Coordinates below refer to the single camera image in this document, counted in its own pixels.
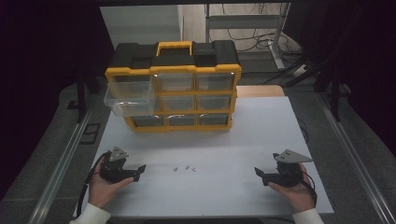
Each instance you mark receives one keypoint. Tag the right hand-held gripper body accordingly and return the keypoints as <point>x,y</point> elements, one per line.
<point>289,174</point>

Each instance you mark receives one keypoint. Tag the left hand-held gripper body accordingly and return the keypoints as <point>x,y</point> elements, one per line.
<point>113,169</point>

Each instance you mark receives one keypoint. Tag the clear plastic drawer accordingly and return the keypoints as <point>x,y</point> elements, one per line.
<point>129,93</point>

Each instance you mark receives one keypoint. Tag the person's right hand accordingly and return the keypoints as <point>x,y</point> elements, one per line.
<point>300,196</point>

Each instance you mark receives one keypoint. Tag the person's left hand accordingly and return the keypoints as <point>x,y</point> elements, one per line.
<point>101,191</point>

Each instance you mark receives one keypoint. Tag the black floor plate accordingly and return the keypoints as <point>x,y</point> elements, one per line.
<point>91,133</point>

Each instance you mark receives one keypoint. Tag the black metal stand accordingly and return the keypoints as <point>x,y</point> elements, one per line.
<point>81,93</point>
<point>334,99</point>

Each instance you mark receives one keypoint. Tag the wooden board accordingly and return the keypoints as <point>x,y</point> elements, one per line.
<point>260,91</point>

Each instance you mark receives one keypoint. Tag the set of closed clear drawers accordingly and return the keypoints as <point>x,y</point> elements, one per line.
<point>174,81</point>

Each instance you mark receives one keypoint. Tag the black tripod legs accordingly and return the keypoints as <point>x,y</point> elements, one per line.
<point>292,73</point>

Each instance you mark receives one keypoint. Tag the yellow black parts organizer case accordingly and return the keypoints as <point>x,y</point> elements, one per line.
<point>186,68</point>

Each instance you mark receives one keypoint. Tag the dark curtain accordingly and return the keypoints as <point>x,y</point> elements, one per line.
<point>37,62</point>
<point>367,62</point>

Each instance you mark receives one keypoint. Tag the aluminium rail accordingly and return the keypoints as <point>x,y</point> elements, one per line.
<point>62,165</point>
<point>355,155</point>

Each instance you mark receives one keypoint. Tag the white metal desk frame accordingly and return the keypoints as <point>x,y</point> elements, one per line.
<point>243,21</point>

